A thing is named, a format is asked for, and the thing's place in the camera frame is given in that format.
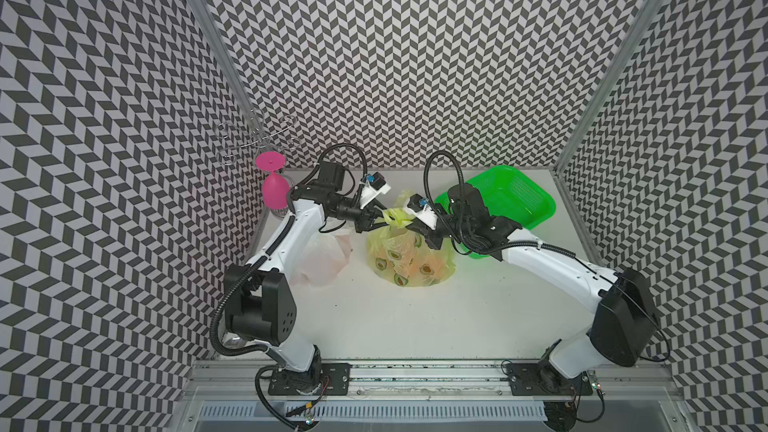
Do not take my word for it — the pink plastic cup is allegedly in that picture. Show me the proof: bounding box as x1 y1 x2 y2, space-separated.
262 172 292 210

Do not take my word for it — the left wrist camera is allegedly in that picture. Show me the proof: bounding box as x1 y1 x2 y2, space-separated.
359 172 391 208

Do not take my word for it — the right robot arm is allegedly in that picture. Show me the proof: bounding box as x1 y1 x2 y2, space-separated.
406 183 660 396

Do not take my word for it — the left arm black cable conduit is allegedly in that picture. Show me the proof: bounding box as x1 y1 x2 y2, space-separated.
208 142 370 432

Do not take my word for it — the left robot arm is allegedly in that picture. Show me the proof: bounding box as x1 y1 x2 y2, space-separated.
209 161 390 373

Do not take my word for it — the white plastic bag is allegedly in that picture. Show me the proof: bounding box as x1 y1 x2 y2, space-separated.
290 229 353 287

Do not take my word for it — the green plastic basket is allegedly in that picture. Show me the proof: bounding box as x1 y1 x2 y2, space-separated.
426 165 556 260

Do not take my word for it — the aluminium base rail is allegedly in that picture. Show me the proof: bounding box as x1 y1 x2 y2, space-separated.
168 359 696 431

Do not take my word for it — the wire rack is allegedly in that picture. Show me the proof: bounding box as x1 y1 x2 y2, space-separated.
212 112 294 218

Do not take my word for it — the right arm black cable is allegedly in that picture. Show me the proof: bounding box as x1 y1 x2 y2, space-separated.
422 149 673 364

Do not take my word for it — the aluminium corner post left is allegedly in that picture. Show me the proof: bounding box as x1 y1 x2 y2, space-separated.
186 0 271 149

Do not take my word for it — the aluminium corner post right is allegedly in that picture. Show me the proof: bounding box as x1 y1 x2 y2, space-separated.
553 0 665 175

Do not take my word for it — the aluminium corner post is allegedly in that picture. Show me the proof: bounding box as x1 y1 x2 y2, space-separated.
553 0 665 175
186 0 271 149

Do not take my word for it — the yellow green plastic bag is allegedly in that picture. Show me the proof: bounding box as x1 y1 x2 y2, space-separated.
366 189 456 287

